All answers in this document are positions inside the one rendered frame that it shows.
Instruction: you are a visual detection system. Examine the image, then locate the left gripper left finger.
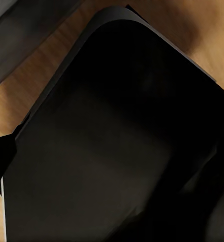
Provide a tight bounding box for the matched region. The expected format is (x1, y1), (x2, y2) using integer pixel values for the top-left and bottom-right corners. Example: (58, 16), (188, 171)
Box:
(0, 134), (17, 180)

